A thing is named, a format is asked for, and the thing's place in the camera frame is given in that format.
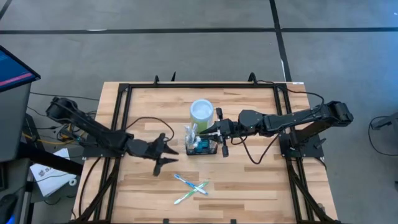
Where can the black aluminium rig frame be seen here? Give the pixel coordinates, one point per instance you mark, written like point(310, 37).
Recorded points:
point(202, 85)

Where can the white-headed wrapped toothbrush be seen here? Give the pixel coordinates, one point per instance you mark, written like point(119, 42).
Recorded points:
point(194, 130)

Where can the grey stand leg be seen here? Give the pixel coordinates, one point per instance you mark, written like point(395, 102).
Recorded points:
point(388, 122)

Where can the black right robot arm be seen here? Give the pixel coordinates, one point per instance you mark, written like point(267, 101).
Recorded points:
point(295, 119)

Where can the white tape roll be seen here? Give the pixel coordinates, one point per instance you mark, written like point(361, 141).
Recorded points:
point(70, 182)

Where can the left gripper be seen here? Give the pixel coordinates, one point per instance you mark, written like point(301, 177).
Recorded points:
point(157, 151)

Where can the white printed paper sheet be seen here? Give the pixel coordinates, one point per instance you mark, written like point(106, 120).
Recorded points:
point(49, 180)

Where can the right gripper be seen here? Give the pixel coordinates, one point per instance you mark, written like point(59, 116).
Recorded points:
point(228, 129)

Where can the large blue-screen monitor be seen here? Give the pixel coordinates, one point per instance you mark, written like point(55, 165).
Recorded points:
point(12, 71)

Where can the green wipes canister white lid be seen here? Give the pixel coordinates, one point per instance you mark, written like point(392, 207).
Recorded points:
point(201, 110)

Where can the blue white wrapped toothbrush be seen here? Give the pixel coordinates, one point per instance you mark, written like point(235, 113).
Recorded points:
point(186, 182)

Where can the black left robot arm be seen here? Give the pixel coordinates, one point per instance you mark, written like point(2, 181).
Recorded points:
point(93, 127)

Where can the green white wrapped toothbrush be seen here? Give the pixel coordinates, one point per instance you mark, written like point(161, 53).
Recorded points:
point(186, 196)

